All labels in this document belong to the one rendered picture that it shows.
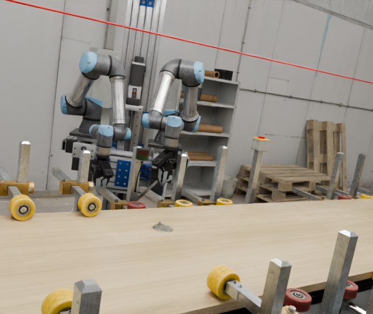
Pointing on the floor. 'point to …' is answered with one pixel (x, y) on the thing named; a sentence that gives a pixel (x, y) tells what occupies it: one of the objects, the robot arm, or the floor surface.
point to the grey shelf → (198, 142)
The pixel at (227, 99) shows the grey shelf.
